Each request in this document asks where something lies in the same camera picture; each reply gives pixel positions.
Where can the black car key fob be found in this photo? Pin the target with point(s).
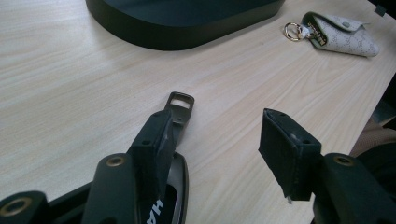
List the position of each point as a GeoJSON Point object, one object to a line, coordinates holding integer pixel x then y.
{"type": "Point", "coordinates": [180, 174]}

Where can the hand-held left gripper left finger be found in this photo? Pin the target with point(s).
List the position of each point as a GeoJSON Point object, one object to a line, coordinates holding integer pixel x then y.
{"type": "Point", "coordinates": [146, 161]}

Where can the dark oval tray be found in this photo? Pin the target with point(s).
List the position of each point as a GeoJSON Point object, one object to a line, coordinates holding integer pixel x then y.
{"type": "Point", "coordinates": [183, 18]}

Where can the grey patterned key pouch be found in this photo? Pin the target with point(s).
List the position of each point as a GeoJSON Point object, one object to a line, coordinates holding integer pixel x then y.
{"type": "Point", "coordinates": [342, 34]}

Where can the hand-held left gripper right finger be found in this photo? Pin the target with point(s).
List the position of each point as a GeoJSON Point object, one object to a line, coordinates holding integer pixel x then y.
{"type": "Point", "coordinates": [292, 155]}

